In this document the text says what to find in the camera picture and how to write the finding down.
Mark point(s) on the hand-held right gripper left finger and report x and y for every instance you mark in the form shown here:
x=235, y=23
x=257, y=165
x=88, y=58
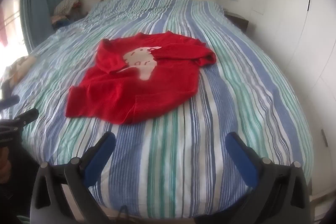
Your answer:
x=103, y=150

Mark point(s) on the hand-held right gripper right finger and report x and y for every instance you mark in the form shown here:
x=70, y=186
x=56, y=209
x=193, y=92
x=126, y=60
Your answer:
x=239, y=153

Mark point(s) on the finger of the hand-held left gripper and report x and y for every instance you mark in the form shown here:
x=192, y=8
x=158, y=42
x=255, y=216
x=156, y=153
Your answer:
x=11, y=101
x=27, y=117

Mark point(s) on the red knitted sweater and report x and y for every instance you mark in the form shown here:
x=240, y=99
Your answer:
x=168, y=82

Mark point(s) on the pile of clothes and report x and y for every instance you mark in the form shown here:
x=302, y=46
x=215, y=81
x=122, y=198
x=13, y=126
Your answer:
x=68, y=8

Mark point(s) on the beige cloth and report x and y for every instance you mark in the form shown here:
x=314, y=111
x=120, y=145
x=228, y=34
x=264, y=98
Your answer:
x=21, y=66

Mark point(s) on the striped bed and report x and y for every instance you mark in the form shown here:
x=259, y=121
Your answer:
x=183, y=161

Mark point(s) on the dark wooden nightstand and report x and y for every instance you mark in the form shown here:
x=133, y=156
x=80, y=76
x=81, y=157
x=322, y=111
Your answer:
x=240, y=20

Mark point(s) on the white wardrobe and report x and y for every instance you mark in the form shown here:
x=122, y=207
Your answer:
x=296, y=29

